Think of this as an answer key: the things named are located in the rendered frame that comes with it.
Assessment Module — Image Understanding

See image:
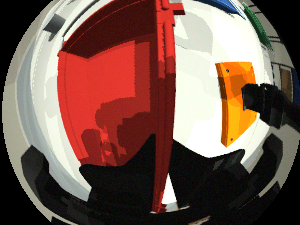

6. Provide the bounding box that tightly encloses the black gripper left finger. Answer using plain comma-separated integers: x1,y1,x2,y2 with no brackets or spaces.
78,135,155,212

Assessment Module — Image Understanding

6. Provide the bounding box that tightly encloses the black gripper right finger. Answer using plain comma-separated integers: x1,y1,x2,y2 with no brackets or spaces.
167,139,246,209

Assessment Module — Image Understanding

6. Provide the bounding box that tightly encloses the blue plastic tray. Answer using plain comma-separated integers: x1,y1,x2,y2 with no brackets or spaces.
198,0,242,15

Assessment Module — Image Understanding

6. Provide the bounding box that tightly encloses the red plastic tray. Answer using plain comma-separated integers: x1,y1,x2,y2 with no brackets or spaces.
57,0,186,213

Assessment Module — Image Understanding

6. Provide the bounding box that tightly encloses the grey cylinder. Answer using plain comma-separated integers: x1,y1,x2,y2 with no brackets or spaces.
42,12,66,34

